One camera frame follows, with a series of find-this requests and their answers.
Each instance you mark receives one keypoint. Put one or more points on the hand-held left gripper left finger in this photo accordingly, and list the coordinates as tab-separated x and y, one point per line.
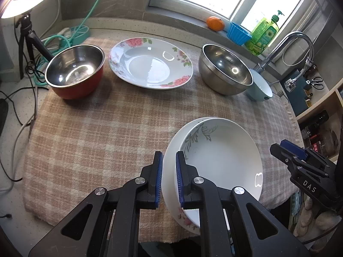
159	182

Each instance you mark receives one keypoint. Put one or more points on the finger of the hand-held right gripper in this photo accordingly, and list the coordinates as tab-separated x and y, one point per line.
294	150
308	186

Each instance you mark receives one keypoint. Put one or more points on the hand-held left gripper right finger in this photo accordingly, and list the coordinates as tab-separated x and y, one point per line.
179	184

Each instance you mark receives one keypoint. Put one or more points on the white plate with pink flower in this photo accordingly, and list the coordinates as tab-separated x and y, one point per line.
168	166

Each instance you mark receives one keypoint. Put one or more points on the white leaf-pattern bowl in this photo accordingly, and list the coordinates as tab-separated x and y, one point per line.
222	160

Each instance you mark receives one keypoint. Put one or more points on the light blue bowl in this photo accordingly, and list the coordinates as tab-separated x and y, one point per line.
261	88

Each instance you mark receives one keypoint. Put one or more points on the stainless steel bowl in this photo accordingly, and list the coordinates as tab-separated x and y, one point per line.
222	64

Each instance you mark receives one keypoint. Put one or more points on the large rose-rimmed white plate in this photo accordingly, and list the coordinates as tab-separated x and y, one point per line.
150	67

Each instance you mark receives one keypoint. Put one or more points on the red steel bowl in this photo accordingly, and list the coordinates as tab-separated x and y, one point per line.
75	67

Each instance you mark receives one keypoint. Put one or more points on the person's right hand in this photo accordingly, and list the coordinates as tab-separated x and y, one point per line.
308	219

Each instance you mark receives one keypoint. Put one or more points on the wooden shelf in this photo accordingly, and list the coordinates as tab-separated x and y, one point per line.
316	106

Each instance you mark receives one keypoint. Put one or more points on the blue knife holder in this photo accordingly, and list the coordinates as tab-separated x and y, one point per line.
297	96

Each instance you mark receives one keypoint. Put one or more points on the beige checked tablecloth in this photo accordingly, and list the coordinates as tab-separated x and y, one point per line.
107	139

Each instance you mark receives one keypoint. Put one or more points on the black scissors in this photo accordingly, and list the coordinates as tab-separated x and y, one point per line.
317	83

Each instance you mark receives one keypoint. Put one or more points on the chrome kitchen faucet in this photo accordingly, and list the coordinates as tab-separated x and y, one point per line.
259	67

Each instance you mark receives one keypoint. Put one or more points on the green dish soap bottle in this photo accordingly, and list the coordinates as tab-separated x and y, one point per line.
264	34

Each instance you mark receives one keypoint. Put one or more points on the blue ribbed cup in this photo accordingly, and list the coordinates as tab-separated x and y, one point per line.
237	33

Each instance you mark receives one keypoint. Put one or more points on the orange fruit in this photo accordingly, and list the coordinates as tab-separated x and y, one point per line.
215	23

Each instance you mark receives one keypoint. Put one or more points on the teal power strip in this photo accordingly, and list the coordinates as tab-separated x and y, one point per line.
81	33

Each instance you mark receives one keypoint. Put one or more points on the white plug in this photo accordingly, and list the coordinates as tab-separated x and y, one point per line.
64	33

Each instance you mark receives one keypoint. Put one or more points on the black tripod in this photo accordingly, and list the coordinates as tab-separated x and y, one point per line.
26	24

